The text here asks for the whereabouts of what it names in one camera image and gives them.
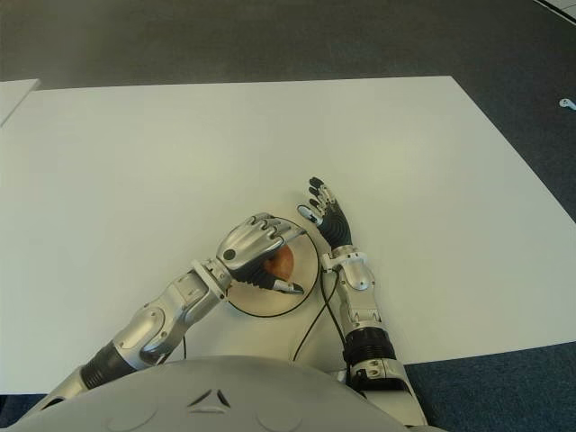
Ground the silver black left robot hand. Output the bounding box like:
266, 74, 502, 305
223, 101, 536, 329
215, 214, 308, 296

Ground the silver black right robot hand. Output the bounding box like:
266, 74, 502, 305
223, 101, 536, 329
295, 176, 354, 248

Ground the red yellow apple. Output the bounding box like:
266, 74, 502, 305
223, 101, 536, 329
265, 247, 296, 278

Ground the white plate with black rim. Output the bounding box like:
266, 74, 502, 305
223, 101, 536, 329
229, 216, 321, 318

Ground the grey robot torso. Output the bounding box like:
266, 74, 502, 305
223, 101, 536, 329
0, 354, 452, 432

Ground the white side table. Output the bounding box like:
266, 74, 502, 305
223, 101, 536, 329
0, 77, 41, 128

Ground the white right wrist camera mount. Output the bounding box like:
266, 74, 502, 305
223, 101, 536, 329
320, 250, 367, 272

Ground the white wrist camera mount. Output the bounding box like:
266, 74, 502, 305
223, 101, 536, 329
190, 257, 232, 300
320, 250, 367, 272

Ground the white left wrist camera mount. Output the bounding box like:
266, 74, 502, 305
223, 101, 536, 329
190, 257, 232, 300

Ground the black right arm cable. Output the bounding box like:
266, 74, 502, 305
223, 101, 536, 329
293, 264, 347, 362

